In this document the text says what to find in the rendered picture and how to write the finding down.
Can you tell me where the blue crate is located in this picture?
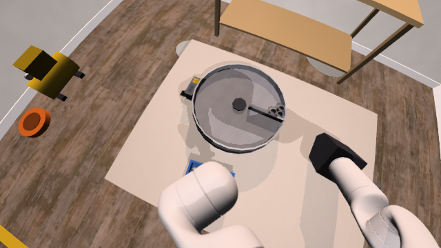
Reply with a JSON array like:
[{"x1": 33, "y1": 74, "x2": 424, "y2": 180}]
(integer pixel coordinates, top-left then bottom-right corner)
[{"x1": 185, "y1": 159, "x2": 234, "y2": 177}]

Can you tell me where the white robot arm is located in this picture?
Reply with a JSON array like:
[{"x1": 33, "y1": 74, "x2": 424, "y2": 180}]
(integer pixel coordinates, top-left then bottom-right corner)
[{"x1": 158, "y1": 157, "x2": 439, "y2": 248}]

